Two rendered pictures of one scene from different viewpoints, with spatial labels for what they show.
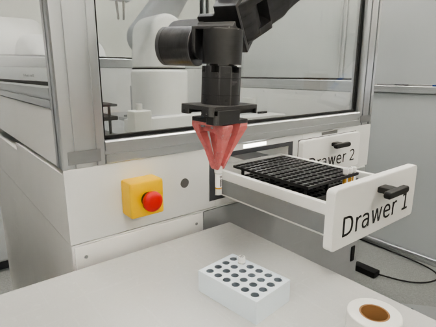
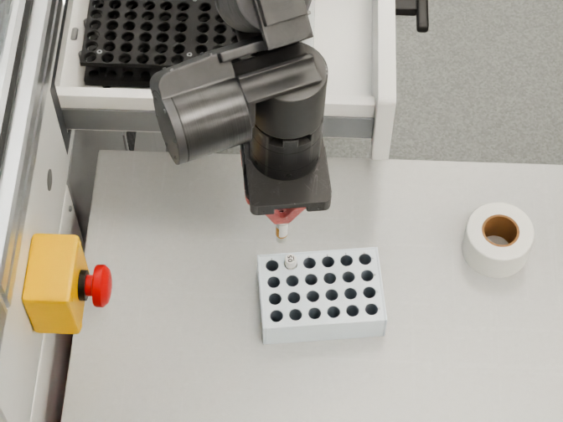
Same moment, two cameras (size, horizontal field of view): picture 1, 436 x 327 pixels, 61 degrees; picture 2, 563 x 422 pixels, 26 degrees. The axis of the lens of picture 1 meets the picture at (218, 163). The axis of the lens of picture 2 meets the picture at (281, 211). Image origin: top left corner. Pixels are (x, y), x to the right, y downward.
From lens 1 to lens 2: 0.90 m
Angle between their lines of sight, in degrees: 58
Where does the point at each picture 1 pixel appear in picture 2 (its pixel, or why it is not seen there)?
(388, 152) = not seen: outside the picture
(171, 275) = (194, 351)
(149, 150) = (23, 208)
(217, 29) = (310, 99)
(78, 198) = (10, 396)
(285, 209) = not seen: hidden behind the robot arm
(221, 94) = (313, 158)
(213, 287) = (300, 332)
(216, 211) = (74, 154)
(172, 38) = (218, 136)
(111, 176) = (15, 311)
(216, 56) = (307, 126)
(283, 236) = not seen: hidden behind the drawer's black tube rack
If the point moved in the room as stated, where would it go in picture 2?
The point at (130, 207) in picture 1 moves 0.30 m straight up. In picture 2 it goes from (74, 324) to (12, 143)
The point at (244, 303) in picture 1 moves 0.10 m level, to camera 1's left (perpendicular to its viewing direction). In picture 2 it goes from (364, 326) to (299, 398)
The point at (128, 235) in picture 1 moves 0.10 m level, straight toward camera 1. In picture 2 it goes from (44, 346) to (132, 387)
